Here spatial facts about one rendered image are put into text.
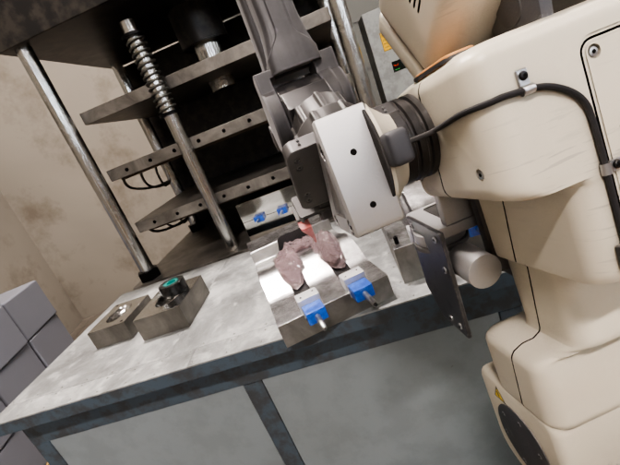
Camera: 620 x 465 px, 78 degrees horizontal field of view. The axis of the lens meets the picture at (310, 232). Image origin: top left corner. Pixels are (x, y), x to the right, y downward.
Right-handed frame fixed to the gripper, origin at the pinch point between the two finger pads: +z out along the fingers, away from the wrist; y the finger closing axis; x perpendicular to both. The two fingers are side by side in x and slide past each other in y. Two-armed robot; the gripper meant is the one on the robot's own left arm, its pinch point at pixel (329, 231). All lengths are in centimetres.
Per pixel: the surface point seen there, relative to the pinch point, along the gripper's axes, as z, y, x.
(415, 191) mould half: 19.1, -30.1, -20.2
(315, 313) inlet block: 9.9, 9.1, 10.1
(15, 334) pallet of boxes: 85, 158, -105
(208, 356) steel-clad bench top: 21.5, 36.2, 1.1
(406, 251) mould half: 11.6, -14.6, 3.6
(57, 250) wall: 175, 232, -305
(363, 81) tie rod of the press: 10, -40, -75
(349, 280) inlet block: 10.7, -0.2, 5.3
